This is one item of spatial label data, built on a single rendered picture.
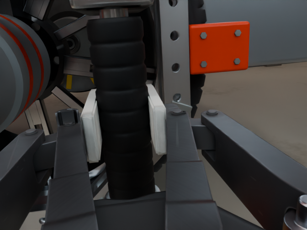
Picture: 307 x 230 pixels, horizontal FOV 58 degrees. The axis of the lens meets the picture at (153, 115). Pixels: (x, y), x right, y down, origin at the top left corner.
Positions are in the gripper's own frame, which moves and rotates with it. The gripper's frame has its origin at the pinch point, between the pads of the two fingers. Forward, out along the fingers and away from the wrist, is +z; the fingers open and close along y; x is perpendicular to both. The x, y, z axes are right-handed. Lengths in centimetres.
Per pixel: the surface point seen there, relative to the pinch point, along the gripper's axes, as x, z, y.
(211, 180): -83, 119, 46
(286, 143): -83, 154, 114
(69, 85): -11, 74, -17
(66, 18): 9, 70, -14
